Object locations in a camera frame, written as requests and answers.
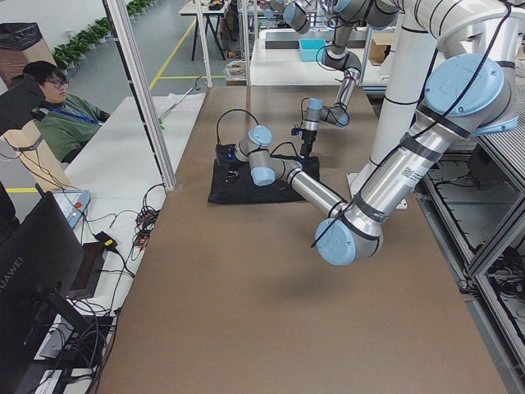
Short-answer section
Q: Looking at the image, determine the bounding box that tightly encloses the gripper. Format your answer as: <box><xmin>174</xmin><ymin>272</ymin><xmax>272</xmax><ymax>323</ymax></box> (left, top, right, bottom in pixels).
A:
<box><xmin>300</xmin><ymin>129</ymin><xmax>317</xmax><ymax>158</ymax></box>
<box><xmin>218</xmin><ymin>153</ymin><xmax>245</xmax><ymax>182</ymax></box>

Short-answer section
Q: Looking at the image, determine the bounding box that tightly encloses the black t-shirt with logo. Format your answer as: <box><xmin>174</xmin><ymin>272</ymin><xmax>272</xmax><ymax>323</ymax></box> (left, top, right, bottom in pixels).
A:
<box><xmin>208</xmin><ymin>158</ymin><xmax>304</xmax><ymax>204</ymax></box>

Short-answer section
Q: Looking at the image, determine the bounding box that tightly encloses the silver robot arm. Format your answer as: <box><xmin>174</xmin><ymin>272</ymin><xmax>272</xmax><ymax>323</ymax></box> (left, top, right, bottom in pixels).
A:
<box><xmin>291</xmin><ymin>1</ymin><xmax>398</xmax><ymax>158</ymax></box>
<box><xmin>216</xmin><ymin>1</ymin><xmax>524</xmax><ymax>265</ymax></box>

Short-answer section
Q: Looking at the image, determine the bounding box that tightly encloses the blue plastic bin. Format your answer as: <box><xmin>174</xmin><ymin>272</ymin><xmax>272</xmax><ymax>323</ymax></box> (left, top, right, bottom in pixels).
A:
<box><xmin>299</xmin><ymin>39</ymin><xmax>326</xmax><ymax>62</ymax></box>

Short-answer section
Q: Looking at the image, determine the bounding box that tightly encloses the grey orange usb hub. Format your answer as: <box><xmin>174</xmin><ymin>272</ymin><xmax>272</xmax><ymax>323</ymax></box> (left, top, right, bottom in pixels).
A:
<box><xmin>133</xmin><ymin>232</ymin><xmax>150</xmax><ymax>250</ymax></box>
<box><xmin>135</xmin><ymin>209</ymin><xmax>159</xmax><ymax>228</ymax></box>

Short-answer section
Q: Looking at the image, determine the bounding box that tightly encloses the cardboard box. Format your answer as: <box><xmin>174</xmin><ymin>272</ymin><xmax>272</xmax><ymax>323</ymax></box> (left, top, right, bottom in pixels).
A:
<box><xmin>368</xmin><ymin>33</ymin><xmax>395</xmax><ymax>66</ymax></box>

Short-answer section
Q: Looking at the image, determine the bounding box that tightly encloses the black power adapter brick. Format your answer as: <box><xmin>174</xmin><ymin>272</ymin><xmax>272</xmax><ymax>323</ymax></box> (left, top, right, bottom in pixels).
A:
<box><xmin>94</xmin><ymin>231</ymin><xmax>117</xmax><ymax>253</ymax></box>

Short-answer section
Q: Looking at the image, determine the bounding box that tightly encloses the teach pendant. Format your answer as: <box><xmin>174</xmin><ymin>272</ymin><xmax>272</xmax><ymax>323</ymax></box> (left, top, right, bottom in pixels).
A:
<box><xmin>52</xmin><ymin>190</ymin><xmax>91</xmax><ymax>228</ymax></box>

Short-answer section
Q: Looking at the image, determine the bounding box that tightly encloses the person in green jacket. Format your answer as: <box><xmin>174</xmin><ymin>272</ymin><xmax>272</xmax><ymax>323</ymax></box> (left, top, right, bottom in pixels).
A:
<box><xmin>23</xmin><ymin>61</ymin><xmax>110</xmax><ymax>164</ymax></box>

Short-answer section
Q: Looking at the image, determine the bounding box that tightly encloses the black Huawei monitor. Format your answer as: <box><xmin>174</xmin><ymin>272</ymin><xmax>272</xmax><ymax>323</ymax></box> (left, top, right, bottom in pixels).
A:
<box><xmin>1</xmin><ymin>192</ymin><xmax>89</xmax><ymax>393</ymax></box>

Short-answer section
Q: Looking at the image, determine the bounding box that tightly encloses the green handled reacher tool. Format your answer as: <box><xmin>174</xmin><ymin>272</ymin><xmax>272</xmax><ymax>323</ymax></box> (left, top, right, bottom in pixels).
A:
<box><xmin>158</xmin><ymin>76</ymin><xmax>203</xmax><ymax>131</ymax></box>

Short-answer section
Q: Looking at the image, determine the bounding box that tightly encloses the aluminium frame post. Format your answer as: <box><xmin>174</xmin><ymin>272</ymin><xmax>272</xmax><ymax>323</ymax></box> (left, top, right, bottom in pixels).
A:
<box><xmin>102</xmin><ymin>0</ymin><xmax>176</xmax><ymax>191</ymax></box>

